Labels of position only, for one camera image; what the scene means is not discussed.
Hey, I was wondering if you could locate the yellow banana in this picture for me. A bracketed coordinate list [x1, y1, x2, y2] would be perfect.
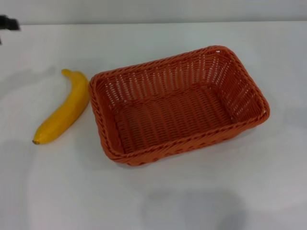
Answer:
[32, 69, 90, 145]

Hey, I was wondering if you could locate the orange woven plastic basket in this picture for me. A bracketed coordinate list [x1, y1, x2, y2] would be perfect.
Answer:
[88, 44, 271, 167]

